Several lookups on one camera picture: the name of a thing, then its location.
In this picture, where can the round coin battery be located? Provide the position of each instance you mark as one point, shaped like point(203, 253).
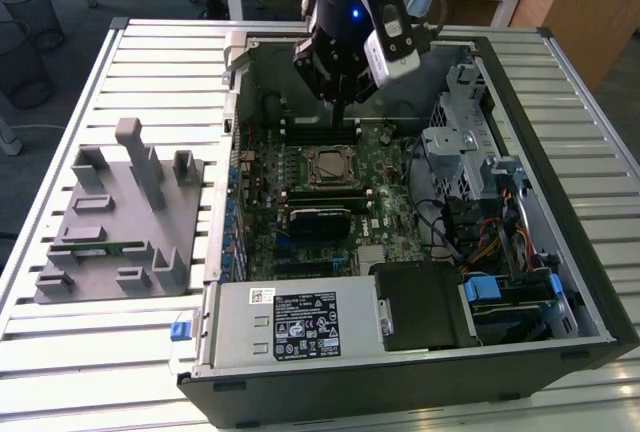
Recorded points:
point(384, 136)

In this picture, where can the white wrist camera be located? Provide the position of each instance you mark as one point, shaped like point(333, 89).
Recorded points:
point(395, 57)

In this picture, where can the black RAM slot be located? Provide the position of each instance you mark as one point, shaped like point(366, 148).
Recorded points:
point(310, 128)
point(310, 122)
point(325, 202)
point(325, 191)
point(310, 134)
point(360, 207)
point(325, 196)

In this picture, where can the black mesh wastebasket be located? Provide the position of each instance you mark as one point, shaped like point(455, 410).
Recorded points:
point(25, 77)
point(30, 12)

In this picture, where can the blue plastic latch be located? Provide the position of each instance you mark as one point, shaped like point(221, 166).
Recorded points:
point(554, 292)

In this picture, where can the silver power supply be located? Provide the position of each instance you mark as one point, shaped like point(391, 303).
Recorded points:
point(240, 332)

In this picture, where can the silver CPU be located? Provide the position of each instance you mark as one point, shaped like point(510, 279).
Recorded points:
point(335, 164)

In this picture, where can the black open PC case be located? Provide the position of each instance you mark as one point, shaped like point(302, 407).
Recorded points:
point(450, 392)

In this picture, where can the black hard disk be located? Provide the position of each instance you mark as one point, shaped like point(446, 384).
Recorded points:
point(510, 322)

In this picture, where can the black graphics card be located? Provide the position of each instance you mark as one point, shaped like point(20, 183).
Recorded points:
point(320, 224)

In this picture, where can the green RAM stick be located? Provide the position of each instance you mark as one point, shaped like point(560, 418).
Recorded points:
point(100, 249)

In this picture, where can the green motherboard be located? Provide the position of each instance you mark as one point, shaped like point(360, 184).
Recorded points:
point(395, 212)

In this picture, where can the CPU socket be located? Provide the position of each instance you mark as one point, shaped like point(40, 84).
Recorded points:
point(303, 167)

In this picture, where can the silver drive cage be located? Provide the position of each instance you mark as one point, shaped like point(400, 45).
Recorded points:
point(445, 147)

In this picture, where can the blue case release latch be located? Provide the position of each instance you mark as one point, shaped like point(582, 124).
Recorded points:
point(181, 330)

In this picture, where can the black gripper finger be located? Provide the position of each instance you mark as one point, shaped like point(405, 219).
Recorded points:
point(360, 82)
point(312, 67)

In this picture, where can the wooden cabinet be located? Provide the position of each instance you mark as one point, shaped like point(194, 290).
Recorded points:
point(590, 12)

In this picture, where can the silver chipset heatsink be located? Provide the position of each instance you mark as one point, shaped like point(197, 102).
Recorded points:
point(371, 255)

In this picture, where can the grey parts rack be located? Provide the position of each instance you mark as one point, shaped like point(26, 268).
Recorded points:
point(175, 222)

